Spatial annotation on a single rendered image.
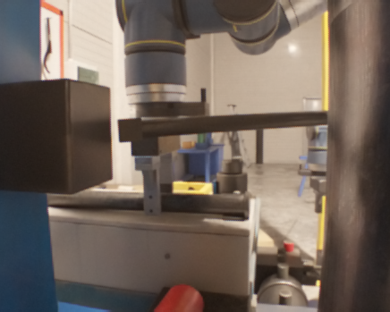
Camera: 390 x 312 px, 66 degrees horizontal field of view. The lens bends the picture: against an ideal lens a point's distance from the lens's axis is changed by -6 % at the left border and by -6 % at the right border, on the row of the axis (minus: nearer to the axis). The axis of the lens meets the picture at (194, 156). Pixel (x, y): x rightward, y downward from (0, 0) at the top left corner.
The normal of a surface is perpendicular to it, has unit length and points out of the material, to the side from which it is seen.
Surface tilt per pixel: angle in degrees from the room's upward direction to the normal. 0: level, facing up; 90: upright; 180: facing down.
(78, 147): 90
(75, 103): 90
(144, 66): 90
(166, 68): 90
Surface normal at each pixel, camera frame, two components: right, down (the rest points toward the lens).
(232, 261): -0.22, 0.10
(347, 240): -1.00, 0.02
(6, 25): 0.97, 0.01
